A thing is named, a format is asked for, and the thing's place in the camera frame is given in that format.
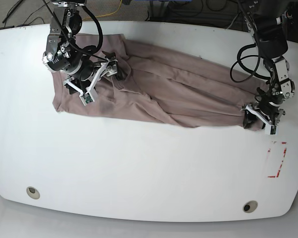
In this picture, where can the red tape rectangle marking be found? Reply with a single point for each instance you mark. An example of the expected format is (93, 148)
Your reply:
(275, 159)

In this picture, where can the mauve t-shirt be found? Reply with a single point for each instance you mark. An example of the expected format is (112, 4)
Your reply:
(164, 86)

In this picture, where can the left table grommet hole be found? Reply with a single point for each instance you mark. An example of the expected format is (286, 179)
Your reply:
(33, 193)

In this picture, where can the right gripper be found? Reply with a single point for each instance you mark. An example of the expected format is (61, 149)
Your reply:
(84, 80)

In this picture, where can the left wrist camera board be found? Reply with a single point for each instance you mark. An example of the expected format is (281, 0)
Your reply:
(271, 129)

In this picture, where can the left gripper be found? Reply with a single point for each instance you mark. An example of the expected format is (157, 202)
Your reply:
(270, 117)

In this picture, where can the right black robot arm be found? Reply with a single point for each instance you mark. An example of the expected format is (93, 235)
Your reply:
(62, 53)

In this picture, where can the table grommet hole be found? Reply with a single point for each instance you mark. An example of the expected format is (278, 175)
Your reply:
(33, 193)
(250, 206)

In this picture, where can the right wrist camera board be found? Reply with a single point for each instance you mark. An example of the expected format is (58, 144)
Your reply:
(86, 99)

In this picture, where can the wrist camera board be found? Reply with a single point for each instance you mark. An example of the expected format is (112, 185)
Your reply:
(86, 99)
(271, 129)

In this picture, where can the right table grommet hole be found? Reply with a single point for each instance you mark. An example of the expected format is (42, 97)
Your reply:
(250, 206)

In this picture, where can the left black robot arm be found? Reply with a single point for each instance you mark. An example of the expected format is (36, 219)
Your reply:
(264, 19)

